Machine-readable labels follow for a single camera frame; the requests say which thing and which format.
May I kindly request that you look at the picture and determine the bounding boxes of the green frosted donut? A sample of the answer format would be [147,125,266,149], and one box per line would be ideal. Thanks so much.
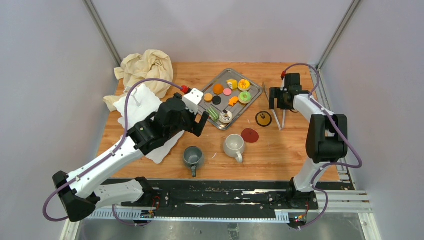
[238,91,252,104]

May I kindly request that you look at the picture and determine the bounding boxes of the metal tongs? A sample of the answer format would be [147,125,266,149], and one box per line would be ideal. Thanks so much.
[262,82,286,131]

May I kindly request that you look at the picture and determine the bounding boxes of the white three-tier dessert stand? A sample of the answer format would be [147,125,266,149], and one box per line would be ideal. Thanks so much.
[108,83,184,164]

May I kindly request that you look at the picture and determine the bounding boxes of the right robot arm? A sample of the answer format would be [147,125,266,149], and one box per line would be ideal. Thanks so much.
[269,72,348,209]

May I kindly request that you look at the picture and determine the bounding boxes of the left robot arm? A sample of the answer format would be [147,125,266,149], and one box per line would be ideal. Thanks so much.
[52,88,209,222]

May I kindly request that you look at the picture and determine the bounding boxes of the green layered cake slice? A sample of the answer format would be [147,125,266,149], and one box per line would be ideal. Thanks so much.
[206,107,219,122]

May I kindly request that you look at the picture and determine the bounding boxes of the grey ceramic mug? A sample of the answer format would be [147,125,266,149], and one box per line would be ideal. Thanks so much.
[183,146,205,178]

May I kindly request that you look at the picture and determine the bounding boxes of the yellow bear face coaster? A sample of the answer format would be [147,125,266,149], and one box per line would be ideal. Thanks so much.
[255,111,273,127]

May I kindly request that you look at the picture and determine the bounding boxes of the white chocolate donut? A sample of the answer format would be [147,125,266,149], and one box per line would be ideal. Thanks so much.
[218,110,233,124]

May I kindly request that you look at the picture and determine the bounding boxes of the yellow orange fruit tart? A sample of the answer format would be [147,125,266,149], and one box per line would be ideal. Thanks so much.
[237,79,251,92]

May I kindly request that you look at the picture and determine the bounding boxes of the small orange cookie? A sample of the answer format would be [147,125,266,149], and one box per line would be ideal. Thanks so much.
[204,93,214,103]

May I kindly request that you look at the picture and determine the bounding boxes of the black round cookie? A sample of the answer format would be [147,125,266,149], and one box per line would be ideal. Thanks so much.
[212,95,222,106]

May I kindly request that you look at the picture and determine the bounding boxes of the white ceramic mug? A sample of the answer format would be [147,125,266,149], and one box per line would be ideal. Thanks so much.
[223,134,246,163]

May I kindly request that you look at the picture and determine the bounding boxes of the orange fish pastry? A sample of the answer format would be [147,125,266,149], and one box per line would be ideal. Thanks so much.
[228,96,239,107]

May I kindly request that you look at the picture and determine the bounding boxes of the stainless steel tray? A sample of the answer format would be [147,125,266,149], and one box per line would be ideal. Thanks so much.
[198,68,263,131]

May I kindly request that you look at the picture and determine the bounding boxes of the yellow cake cube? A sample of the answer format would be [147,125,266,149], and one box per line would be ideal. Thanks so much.
[226,79,238,90]

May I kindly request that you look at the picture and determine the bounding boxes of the orange round cake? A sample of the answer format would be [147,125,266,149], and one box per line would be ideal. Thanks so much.
[212,83,225,95]

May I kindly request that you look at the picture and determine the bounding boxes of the pink macaron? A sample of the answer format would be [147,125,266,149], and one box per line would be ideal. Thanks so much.
[223,88,233,96]

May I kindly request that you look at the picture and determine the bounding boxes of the red round coaster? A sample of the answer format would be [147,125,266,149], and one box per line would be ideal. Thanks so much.
[241,128,259,143]

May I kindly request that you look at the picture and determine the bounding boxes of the beige crumpled cloth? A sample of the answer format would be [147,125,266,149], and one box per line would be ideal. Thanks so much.
[103,49,174,112]

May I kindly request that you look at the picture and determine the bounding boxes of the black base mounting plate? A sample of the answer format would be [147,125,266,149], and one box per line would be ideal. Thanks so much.
[120,179,319,219]

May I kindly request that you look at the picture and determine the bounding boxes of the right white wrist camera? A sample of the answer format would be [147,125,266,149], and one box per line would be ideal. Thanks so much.
[280,76,286,90]

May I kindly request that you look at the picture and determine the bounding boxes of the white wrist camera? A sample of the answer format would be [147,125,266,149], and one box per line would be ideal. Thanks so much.
[182,88,204,115]
[280,76,286,90]

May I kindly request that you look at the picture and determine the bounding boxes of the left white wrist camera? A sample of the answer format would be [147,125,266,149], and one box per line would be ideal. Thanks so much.
[182,88,204,115]

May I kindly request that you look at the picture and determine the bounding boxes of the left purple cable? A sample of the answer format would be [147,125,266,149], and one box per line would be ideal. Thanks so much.
[42,78,184,223]

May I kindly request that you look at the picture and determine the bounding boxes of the purple cable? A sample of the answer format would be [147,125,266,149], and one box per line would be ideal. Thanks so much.
[281,63,363,229]
[42,78,184,223]

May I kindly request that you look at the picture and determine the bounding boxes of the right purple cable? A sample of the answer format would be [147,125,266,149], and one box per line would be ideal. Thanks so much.
[281,63,363,229]

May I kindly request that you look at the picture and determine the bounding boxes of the white slotted cable duct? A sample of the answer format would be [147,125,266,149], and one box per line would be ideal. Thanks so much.
[89,207,291,224]

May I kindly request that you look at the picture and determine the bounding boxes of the aluminium side rail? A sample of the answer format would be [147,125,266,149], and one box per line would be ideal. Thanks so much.
[308,64,374,215]

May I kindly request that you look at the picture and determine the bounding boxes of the right aluminium frame post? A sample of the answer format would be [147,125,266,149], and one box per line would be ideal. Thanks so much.
[316,0,362,71]

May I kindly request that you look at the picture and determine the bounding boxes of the aluminium frame post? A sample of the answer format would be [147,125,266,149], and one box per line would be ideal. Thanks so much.
[316,0,362,71]
[82,0,122,66]

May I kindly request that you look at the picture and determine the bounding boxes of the left aluminium frame post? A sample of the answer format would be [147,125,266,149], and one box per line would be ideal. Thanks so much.
[82,0,122,66]

